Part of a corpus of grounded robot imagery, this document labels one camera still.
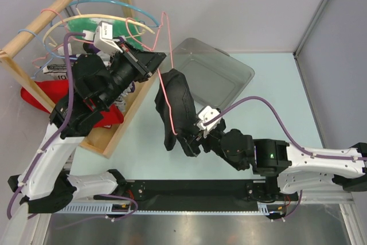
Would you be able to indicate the blue plastic hanger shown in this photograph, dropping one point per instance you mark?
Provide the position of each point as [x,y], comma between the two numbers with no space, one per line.
[120,4]

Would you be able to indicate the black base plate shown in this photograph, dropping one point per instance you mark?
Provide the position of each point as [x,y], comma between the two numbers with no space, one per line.
[202,195]

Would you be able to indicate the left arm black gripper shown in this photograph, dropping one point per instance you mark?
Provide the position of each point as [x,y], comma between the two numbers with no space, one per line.
[147,62]

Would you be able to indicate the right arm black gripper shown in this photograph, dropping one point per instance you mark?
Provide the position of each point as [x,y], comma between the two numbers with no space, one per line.
[195,141]

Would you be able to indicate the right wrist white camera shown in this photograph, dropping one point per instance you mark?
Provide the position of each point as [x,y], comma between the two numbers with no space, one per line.
[205,120]

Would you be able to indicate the wrist white camera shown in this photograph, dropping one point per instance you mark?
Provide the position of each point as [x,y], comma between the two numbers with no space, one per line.
[205,120]
[102,38]

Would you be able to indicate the aluminium rail with cable duct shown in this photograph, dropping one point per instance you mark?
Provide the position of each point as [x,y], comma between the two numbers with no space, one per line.
[116,207]

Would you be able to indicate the cream plastic hanger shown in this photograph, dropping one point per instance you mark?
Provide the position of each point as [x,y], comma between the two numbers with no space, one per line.
[85,19]

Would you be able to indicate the black trousers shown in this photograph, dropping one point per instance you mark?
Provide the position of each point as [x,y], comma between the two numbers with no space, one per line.
[175,105]

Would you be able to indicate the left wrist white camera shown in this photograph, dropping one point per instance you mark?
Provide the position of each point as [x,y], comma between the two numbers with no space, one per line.
[102,38]

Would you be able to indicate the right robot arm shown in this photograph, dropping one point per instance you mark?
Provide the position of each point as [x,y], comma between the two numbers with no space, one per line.
[286,167]

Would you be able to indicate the green white garment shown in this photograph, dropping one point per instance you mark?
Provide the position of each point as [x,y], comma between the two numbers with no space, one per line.
[119,29]

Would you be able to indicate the clear grey plastic bin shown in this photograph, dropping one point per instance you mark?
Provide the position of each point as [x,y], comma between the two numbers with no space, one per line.
[214,77]

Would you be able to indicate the purple cow print garment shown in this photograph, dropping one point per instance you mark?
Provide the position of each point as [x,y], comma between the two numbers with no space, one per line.
[89,49]

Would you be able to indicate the red garment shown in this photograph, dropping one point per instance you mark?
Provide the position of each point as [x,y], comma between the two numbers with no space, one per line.
[56,89]

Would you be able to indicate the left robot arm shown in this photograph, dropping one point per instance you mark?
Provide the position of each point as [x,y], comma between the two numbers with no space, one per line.
[45,184]

